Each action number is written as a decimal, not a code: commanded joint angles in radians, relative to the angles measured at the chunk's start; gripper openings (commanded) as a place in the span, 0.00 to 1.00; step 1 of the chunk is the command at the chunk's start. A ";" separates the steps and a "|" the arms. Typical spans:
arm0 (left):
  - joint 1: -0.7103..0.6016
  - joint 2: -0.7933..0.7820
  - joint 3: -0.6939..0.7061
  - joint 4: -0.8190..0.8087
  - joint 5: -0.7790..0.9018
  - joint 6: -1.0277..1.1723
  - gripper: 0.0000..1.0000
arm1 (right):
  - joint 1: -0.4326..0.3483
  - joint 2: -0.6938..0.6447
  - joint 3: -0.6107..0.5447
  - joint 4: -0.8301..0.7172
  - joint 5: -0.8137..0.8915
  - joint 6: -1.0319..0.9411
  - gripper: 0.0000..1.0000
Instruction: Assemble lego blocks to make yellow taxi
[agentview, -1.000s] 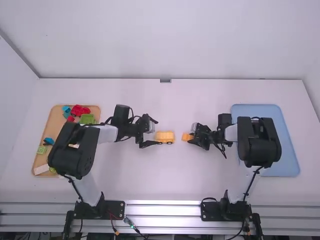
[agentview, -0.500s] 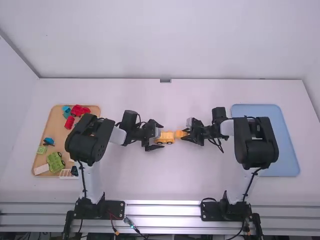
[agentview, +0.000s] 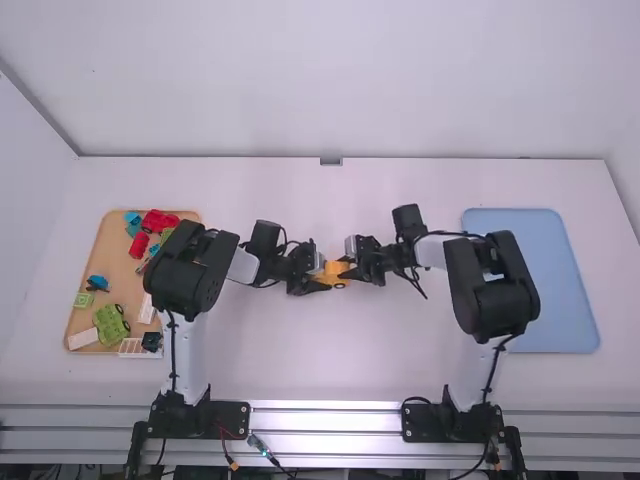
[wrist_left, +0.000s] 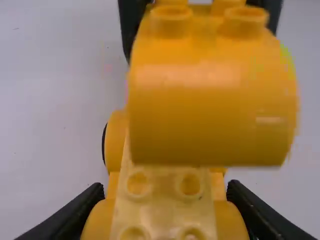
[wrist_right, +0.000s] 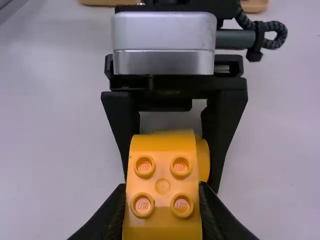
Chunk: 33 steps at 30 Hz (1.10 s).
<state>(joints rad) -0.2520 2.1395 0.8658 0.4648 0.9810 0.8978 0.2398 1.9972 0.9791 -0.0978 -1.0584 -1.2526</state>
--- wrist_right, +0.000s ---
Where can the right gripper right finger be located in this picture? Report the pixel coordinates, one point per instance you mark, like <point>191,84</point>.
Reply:
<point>215,217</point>

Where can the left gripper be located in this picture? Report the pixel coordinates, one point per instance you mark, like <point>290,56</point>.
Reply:
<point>165,102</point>

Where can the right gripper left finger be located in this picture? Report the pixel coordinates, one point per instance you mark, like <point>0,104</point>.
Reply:
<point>110,215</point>

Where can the yellow toy car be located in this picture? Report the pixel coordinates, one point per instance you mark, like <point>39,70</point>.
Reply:
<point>162,175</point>

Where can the tan tray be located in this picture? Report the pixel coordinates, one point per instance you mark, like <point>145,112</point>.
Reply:
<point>253,6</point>

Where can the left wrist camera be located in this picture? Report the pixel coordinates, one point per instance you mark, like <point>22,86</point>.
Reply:
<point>162,42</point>

